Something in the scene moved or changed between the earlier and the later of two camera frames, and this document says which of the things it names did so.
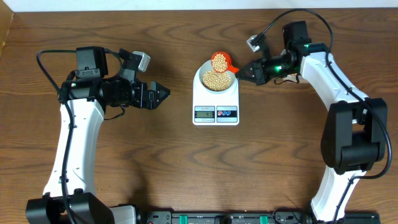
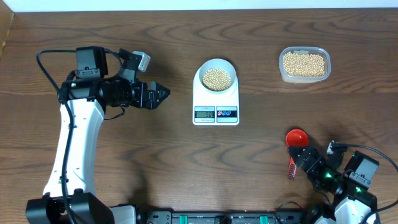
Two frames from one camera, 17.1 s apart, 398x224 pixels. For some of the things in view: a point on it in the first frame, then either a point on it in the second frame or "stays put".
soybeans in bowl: [216, 81] stays put
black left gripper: [149, 102] stays put
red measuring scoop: [230, 67] -> [295, 138]
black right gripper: [258, 68] -> [320, 160]
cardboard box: [6, 19] stays put
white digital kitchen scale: [210, 109] stays put
